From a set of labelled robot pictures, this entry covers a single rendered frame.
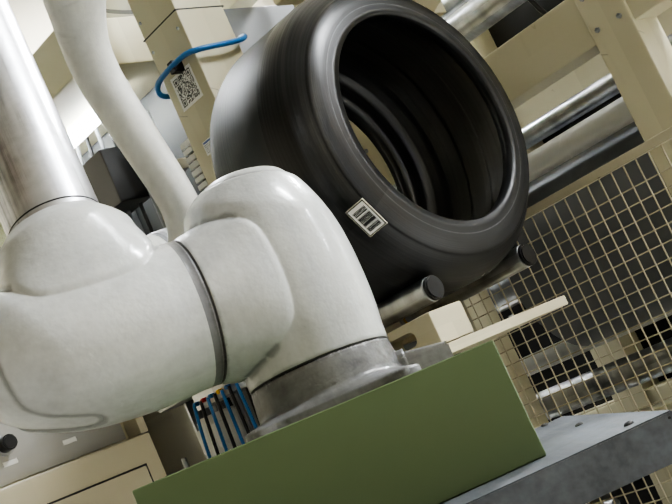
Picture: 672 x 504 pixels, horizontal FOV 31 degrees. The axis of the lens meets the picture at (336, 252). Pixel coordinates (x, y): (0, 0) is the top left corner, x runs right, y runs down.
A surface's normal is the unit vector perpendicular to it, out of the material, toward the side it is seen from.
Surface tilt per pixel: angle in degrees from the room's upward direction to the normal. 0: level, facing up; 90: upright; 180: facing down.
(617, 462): 90
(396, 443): 90
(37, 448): 90
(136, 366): 121
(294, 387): 80
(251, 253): 83
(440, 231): 100
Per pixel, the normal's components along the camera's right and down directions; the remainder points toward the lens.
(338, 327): 0.37, -0.25
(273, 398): -0.70, 0.04
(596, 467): -0.01, -0.14
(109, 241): 0.25, -0.64
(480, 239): 0.66, -0.21
